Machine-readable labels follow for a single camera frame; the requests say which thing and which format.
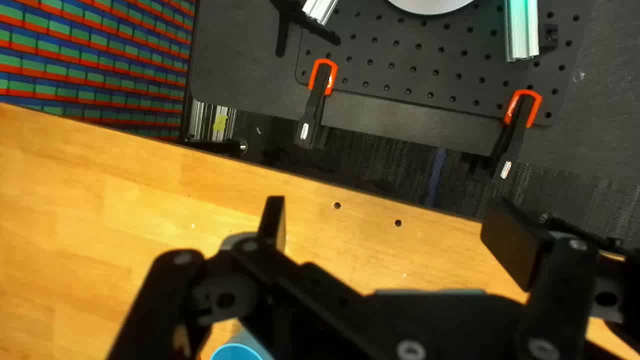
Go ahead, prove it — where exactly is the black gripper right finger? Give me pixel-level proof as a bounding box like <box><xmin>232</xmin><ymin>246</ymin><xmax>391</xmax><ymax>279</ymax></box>
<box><xmin>477</xmin><ymin>197</ymin><xmax>640</xmax><ymax>360</ymax></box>

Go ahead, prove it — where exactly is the short aluminium extrusion rail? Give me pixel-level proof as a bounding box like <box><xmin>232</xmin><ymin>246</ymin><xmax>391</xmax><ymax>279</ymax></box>
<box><xmin>300</xmin><ymin>0</ymin><xmax>340</xmax><ymax>27</ymax></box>

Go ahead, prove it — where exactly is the blue cup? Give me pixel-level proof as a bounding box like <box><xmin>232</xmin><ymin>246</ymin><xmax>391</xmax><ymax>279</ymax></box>
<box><xmin>197</xmin><ymin>230</ymin><xmax>275</xmax><ymax>360</ymax></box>

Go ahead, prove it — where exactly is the long aluminium extrusion rail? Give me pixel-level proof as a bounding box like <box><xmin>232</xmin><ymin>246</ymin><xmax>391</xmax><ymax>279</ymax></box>
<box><xmin>502</xmin><ymin>0</ymin><xmax>544</xmax><ymax>64</ymax></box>

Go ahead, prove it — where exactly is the colourful striped cloth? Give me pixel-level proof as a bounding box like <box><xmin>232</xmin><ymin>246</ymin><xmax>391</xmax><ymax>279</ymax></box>
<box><xmin>0</xmin><ymin>0</ymin><xmax>200</xmax><ymax>139</ymax></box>

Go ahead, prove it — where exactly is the white round disc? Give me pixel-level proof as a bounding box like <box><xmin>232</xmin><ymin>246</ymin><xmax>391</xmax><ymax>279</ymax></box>
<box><xmin>385</xmin><ymin>0</ymin><xmax>480</xmax><ymax>17</ymax></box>

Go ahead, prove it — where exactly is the black angled bracket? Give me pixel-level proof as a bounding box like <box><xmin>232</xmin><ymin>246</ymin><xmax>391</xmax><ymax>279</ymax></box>
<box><xmin>268</xmin><ymin>0</ymin><xmax>343</xmax><ymax>59</ymax></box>

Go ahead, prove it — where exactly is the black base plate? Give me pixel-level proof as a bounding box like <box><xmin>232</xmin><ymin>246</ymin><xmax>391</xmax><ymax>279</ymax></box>
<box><xmin>187</xmin><ymin>0</ymin><xmax>525</xmax><ymax>159</ymax></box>

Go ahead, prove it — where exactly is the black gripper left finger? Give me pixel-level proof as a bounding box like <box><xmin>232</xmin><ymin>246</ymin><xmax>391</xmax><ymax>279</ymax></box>
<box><xmin>108</xmin><ymin>193</ymin><xmax>376</xmax><ymax>360</ymax></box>

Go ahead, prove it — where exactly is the orange black spring clamp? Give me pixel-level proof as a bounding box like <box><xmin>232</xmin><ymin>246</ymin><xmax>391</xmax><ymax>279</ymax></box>
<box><xmin>489</xmin><ymin>88</ymin><xmax>546</xmax><ymax>181</ymax></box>
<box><xmin>294</xmin><ymin>55</ymin><xmax>342</xmax><ymax>150</ymax></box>

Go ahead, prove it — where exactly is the black perforated board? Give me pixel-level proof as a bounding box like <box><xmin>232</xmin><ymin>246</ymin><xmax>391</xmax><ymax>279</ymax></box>
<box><xmin>294</xmin><ymin>0</ymin><xmax>583</xmax><ymax>130</ymax></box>

